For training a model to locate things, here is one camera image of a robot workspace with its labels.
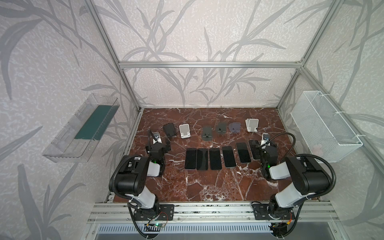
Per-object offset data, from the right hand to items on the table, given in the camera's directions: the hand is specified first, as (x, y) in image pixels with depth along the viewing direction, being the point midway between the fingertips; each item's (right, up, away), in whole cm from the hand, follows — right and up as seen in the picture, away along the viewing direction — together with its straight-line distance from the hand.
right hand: (262, 136), depth 93 cm
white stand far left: (-50, +3, +8) cm, 51 cm away
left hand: (-65, 0, +1) cm, 65 cm away
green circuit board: (-59, -40, -23) cm, 75 cm away
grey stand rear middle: (-25, +4, +10) cm, 27 cm away
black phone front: (-12, -12, 0) cm, 17 cm away
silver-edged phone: (-21, -13, +1) cm, 25 cm away
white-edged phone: (-8, -7, -9) cm, 14 cm away
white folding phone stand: (0, +6, +18) cm, 19 cm away
